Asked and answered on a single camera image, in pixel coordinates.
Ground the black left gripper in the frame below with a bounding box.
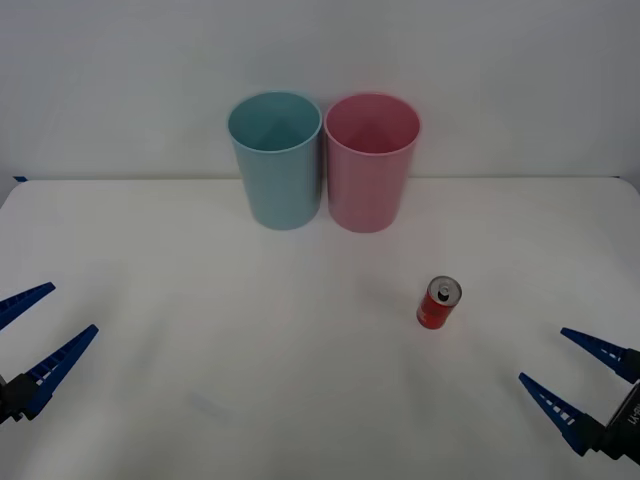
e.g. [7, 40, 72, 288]
[0, 282, 100, 427]

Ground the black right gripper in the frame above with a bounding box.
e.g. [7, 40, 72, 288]
[518, 327, 640, 472]

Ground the red drink can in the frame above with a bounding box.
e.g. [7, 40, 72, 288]
[416, 274, 463, 331]

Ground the pale blue plastic bin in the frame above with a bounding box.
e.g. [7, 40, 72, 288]
[227, 90, 323, 232]

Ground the pink plastic bin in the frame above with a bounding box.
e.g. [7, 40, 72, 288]
[323, 92, 421, 234]

